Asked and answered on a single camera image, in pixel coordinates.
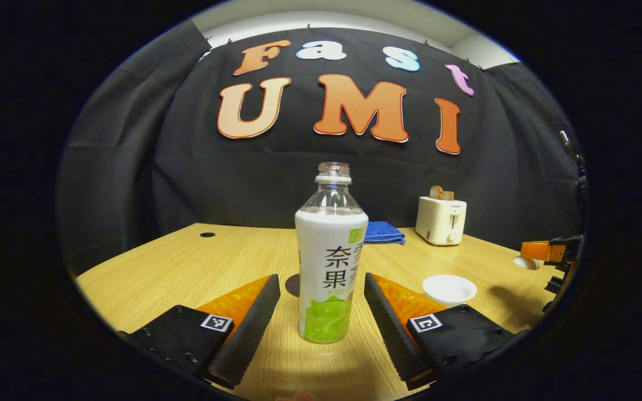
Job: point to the white teacup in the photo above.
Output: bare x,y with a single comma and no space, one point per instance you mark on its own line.
449,288

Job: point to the dark round coaster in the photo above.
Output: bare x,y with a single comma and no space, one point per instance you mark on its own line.
292,285

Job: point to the toasted bread slice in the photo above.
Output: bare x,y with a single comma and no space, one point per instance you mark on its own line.
436,192
448,195

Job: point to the blue towel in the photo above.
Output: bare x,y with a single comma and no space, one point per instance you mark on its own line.
382,232

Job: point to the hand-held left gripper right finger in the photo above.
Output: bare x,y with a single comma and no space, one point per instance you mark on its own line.
390,334

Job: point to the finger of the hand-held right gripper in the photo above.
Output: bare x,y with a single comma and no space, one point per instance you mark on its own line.
535,250

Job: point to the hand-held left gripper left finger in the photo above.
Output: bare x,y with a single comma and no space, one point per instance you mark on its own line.
248,334

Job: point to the clear water bottle green label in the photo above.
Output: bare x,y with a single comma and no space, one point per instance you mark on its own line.
329,250

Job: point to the cream toaster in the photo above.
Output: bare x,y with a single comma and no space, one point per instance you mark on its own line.
438,220

